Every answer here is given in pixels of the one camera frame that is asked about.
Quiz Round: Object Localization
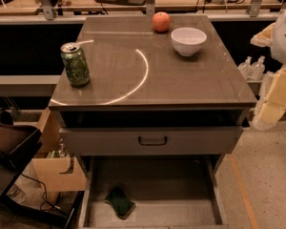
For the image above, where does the white ceramic bowl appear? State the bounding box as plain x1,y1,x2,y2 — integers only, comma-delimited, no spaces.
171,28,207,56

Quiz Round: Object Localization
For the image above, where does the red apple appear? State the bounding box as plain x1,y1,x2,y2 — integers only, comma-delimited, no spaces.
152,11,171,32

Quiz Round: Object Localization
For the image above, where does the black chair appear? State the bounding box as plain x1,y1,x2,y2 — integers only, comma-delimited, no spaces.
0,109,41,203

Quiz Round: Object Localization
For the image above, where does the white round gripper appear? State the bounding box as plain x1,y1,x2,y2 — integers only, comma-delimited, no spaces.
250,9,286,131

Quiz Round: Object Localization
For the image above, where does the green sponge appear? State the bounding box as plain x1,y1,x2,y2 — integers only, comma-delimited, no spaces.
105,187,135,219

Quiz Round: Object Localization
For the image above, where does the black drawer handle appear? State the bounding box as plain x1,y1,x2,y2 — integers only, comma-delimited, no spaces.
137,136,168,146

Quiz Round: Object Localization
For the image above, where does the closed grey drawer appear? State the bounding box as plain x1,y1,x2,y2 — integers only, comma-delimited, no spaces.
60,126,243,156

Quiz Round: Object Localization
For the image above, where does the black floor cable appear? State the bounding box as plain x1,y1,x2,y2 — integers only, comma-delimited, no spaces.
20,173,70,218

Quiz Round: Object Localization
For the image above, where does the grey drawer cabinet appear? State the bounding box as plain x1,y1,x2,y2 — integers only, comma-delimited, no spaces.
48,14,257,229

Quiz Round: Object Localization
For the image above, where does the cardboard box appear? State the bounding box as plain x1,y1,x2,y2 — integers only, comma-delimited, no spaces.
32,109,87,202

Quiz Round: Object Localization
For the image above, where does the green soda can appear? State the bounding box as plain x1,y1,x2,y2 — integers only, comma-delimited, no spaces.
60,42,90,87

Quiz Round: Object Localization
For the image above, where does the open bottom drawer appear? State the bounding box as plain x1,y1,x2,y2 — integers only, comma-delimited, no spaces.
78,156,230,229

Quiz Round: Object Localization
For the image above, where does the clear plastic bottle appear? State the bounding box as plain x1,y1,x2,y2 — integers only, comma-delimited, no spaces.
249,55,265,80
237,56,252,79

